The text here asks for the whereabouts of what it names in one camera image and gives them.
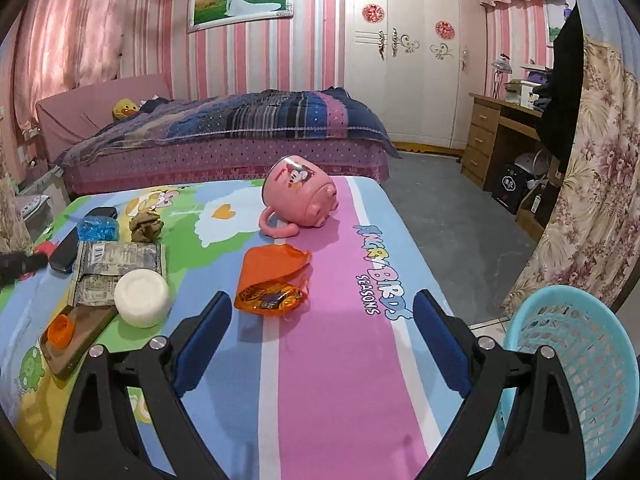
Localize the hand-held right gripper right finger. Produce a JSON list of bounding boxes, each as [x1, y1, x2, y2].
[[412, 289, 593, 480]]

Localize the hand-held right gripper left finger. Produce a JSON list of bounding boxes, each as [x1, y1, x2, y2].
[[57, 290, 233, 480]]

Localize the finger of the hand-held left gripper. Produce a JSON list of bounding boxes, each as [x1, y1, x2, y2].
[[0, 252, 49, 288]]

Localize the silver printed snack wrapper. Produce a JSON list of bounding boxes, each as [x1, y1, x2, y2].
[[67, 274, 126, 308]]

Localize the orange peel piece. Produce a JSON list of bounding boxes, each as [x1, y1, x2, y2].
[[46, 314, 76, 348]]

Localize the white round foam piece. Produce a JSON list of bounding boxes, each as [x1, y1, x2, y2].
[[114, 269, 171, 328]]

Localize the blue plastic bag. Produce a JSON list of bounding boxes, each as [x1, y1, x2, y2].
[[76, 216, 118, 242]]

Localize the orange snack packet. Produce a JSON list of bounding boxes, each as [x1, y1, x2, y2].
[[234, 242, 313, 315]]

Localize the silver barcode snack wrapper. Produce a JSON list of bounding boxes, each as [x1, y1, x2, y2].
[[76, 241, 167, 278]]

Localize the brown paper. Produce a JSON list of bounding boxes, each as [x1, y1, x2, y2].
[[129, 210, 164, 243]]

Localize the blue plastic basket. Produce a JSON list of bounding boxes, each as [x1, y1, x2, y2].
[[495, 285, 623, 480]]

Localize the black zip case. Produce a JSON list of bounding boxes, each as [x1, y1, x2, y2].
[[49, 206, 118, 274]]

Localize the chair with cushion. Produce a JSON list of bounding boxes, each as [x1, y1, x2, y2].
[[15, 162, 68, 246]]

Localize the brown phone case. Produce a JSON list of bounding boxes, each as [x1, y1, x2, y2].
[[39, 305, 118, 380]]

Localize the cartoon printed tablecloth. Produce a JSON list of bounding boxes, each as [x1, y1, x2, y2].
[[0, 175, 506, 480]]

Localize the brown cardboard box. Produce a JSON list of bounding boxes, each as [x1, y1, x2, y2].
[[515, 180, 561, 241]]

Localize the black carton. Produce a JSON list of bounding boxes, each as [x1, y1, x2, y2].
[[491, 164, 533, 211]]

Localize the pink bed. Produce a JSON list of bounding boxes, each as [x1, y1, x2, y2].
[[35, 72, 401, 196]]

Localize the pink cartoon mug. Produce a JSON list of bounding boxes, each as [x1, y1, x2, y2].
[[258, 155, 340, 238]]

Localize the yellow duck plush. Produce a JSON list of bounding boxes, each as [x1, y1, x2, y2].
[[112, 99, 140, 121]]

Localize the white fan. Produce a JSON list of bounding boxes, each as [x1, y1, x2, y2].
[[512, 151, 548, 176]]

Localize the wooden desk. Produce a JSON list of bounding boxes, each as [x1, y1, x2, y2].
[[461, 92, 556, 191]]

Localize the striped patchwork quilt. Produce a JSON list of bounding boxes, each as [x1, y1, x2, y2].
[[55, 87, 401, 166]]

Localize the pink window curtain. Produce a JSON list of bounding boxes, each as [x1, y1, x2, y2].
[[12, 0, 176, 126]]

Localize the white wardrobe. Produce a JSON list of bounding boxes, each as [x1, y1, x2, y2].
[[344, 0, 488, 151]]

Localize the white box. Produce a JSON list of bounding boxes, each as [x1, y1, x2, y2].
[[505, 80, 541, 108]]

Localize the black hanging clothes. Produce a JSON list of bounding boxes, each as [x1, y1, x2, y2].
[[537, 0, 586, 176]]

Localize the desk lamp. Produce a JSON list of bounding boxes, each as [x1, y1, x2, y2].
[[490, 54, 512, 100]]

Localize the framed wedding photo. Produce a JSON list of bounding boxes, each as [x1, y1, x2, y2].
[[186, 0, 295, 33]]

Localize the small wall photo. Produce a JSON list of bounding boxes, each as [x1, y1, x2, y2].
[[545, 2, 573, 43]]

